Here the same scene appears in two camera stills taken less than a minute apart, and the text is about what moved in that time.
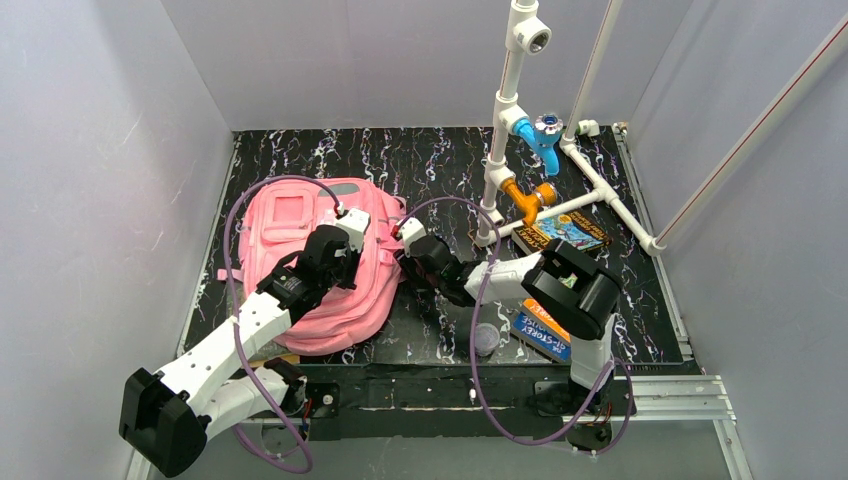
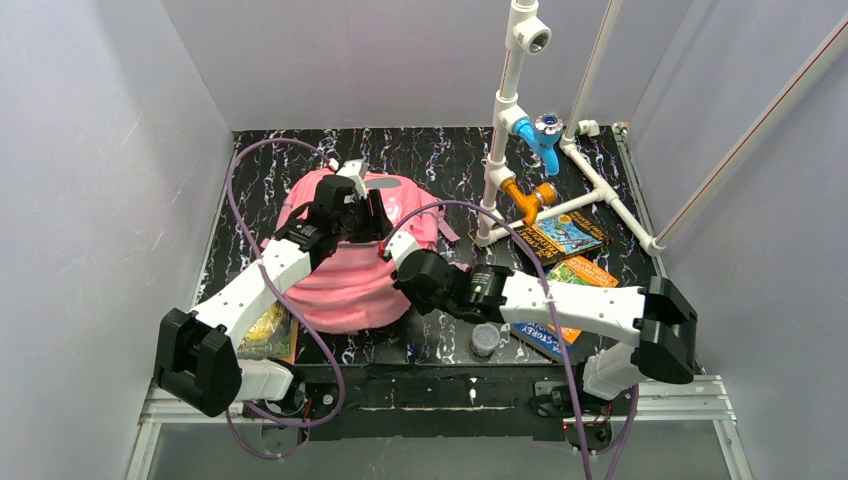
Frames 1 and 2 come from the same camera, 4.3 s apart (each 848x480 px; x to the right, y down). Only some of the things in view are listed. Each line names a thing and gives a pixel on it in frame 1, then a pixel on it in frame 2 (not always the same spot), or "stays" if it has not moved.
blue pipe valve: (543, 130) stays
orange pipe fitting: (529, 205) stays
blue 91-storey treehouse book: (529, 329) stays
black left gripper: (337, 253) → (370, 216)
